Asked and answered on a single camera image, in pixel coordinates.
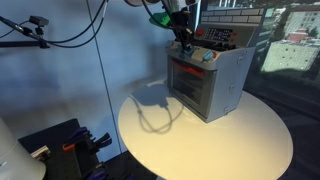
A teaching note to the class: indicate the black tool holder block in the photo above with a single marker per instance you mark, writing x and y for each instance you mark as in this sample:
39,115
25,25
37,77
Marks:
60,160

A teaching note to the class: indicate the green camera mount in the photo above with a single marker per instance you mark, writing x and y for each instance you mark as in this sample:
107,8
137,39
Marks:
160,19

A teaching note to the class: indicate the black camera on stand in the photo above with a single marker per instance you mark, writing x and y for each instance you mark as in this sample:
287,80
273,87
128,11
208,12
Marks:
39,21

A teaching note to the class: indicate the white rounded robot base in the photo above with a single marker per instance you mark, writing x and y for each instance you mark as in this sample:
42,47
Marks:
16,156

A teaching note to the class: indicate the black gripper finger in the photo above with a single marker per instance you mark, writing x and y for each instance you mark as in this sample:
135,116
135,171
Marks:
182,41
190,40

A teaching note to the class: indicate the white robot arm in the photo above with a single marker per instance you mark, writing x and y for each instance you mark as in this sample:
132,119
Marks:
173,4

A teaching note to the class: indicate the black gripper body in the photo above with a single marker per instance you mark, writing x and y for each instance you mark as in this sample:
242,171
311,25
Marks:
181,21

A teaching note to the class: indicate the silver metal connector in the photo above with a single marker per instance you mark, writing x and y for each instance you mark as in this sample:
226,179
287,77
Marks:
40,153

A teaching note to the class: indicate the grey toy stove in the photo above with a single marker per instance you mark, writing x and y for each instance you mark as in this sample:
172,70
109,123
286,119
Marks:
226,80

